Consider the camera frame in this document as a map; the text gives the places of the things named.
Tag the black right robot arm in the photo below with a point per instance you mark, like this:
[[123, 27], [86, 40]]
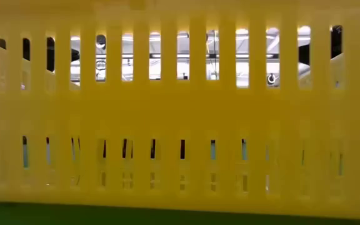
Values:
[[336, 40]]

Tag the yellow slotted plastic basket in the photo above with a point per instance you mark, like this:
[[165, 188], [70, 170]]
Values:
[[180, 109]]

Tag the green table mat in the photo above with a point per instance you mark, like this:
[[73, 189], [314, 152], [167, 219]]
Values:
[[73, 217]]

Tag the linear ceiling light strip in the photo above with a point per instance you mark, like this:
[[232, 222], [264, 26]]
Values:
[[183, 56]]

